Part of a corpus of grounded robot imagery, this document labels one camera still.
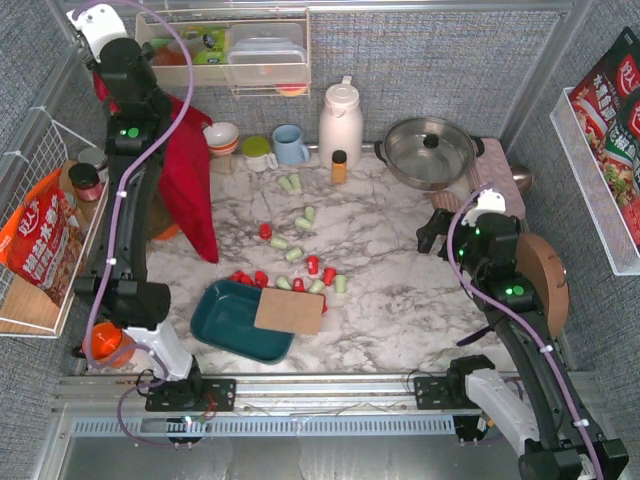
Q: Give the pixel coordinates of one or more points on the blue mug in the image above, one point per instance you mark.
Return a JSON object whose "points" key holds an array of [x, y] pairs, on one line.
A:
{"points": [[289, 147]]}

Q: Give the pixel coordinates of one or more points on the clear plastic food container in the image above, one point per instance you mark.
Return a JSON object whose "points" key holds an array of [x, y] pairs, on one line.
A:
{"points": [[262, 54]]}

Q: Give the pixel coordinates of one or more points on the red cloth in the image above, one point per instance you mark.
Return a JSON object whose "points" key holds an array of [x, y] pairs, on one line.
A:
{"points": [[185, 183]]}

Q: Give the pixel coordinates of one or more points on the glass pepper grinder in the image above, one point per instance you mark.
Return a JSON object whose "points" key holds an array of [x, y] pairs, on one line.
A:
{"points": [[224, 165]]}

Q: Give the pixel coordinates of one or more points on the orange spice bottle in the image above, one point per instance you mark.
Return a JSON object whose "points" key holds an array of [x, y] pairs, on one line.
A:
{"points": [[339, 167]]}

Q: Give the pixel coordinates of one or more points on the dark lidded jar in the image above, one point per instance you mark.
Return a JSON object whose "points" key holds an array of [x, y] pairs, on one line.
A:
{"points": [[85, 182]]}

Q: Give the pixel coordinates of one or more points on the brown cardboard sheet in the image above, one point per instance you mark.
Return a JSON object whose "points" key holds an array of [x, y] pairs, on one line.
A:
{"points": [[289, 311]]}

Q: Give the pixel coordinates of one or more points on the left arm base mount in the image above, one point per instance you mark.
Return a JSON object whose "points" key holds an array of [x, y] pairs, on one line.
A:
{"points": [[207, 395]]}

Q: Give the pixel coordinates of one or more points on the white wire basket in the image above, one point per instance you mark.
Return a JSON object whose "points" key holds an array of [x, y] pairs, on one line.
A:
{"points": [[618, 244], [26, 311]]}

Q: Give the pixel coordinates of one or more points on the green lidded cup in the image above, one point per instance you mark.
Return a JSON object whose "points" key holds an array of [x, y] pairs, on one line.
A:
{"points": [[257, 153]]}

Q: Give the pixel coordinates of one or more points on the orange tray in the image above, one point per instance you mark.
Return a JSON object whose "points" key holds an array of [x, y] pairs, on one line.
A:
{"points": [[163, 232]]}

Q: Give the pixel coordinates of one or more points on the white thermos jug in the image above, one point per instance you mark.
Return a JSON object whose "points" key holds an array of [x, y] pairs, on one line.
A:
{"points": [[341, 124]]}

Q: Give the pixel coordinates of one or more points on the orange cup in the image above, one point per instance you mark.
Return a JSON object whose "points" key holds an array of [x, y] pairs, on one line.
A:
{"points": [[110, 345]]}

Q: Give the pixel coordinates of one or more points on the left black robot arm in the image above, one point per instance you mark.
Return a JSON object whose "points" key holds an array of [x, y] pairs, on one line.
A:
{"points": [[116, 285]]}

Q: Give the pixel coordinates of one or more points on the red coffee capsule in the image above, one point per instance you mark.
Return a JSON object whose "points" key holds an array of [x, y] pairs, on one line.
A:
{"points": [[265, 231], [312, 263], [243, 278], [329, 275], [261, 279], [298, 285]]}

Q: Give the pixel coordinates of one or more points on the green coffee capsule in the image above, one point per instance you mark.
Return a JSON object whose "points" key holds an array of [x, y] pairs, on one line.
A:
{"points": [[279, 243], [295, 182], [309, 214], [317, 287], [340, 283], [303, 223], [283, 283], [293, 254], [285, 183]]}

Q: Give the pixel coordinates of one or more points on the red seasoning bag right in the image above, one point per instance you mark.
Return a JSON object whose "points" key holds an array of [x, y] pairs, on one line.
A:
{"points": [[606, 105]]}

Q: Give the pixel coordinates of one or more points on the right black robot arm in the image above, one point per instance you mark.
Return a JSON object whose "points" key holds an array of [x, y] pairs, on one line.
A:
{"points": [[552, 433]]}

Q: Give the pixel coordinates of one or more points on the silver lidded jar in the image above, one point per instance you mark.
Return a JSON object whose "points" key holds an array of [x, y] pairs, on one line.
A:
{"points": [[93, 156]]}

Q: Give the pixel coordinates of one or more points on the white wire basket left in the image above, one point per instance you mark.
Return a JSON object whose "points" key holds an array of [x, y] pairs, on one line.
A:
{"points": [[26, 311]]}

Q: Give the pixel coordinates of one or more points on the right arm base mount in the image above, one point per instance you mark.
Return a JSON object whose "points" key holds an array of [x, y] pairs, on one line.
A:
{"points": [[435, 393]]}

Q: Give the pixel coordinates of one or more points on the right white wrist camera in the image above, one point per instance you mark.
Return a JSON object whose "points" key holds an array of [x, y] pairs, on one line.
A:
{"points": [[488, 201]]}

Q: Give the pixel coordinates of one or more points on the white orange striped bowl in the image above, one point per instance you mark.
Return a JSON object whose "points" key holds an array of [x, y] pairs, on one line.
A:
{"points": [[222, 138]]}

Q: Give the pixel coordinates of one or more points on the stainless steel pot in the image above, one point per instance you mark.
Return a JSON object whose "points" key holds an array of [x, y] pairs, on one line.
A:
{"points": [[428, 153]]}

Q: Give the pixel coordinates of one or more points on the teal storage basket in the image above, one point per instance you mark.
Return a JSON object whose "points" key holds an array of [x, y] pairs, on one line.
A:
{"points": [[224, 318]]}

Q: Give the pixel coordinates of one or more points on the green packaged item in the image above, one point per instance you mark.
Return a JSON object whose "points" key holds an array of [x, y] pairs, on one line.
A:
{"points": [[206, 45]]}

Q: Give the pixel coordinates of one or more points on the white wire basket right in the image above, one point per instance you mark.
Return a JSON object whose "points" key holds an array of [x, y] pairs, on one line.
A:
{"points": [[618, 244]]}

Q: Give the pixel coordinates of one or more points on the striped pink cloth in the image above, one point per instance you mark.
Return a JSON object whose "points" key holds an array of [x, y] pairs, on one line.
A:
{"points": [[445, 200]]}

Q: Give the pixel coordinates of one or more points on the cream wall basket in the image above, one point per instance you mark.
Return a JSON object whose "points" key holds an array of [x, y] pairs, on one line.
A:
{"points": [[174, 67]]}

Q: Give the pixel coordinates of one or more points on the round wooden board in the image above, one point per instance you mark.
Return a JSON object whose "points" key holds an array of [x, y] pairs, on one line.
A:
{"points": [[539, 263]]}

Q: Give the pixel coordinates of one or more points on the pink egg tray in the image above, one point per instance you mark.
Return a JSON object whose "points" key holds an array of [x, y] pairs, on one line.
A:
{"points": [[493, 167]]}

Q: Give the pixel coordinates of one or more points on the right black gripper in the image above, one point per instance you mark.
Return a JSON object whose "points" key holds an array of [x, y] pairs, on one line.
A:
{"points": [[435, 230]]}

